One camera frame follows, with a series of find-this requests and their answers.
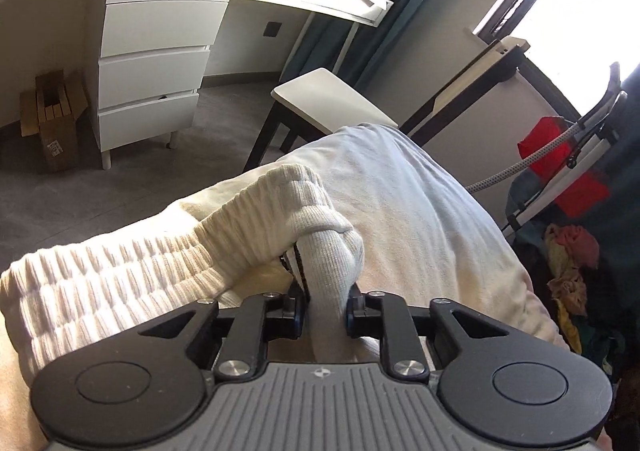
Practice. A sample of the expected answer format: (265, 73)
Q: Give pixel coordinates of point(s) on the red cloth on stand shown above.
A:
(565, 165)

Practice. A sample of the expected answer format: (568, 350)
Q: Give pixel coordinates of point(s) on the white radiator cover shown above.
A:
(472, 125)

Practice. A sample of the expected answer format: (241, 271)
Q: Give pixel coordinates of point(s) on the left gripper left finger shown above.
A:
(260, 319)

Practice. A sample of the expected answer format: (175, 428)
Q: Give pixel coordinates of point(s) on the cream white sweatpants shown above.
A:
(364, 206)

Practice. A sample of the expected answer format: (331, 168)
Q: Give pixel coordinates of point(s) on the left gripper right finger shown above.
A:
(387, 318)

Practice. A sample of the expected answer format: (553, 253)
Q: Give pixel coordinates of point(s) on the white top stool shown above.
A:
(312, 106)

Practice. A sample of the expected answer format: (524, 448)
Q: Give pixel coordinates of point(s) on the cardboard box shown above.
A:
(50, 111)

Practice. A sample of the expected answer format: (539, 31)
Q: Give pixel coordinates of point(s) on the white drawer cabinet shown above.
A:
(144, 64)

